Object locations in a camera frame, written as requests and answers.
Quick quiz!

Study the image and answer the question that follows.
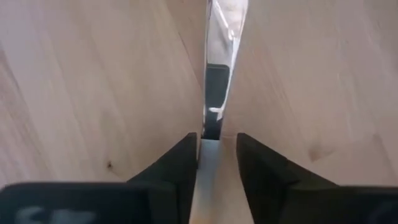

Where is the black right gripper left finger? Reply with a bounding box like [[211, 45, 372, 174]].
[[127, 133, 199, 224]]

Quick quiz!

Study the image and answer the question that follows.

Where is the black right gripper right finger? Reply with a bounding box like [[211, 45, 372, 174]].
[[236, 133, 338, 224]]

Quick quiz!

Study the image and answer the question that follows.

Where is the knife with orange handle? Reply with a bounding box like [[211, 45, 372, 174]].
[[188, 0, 249, 224]]

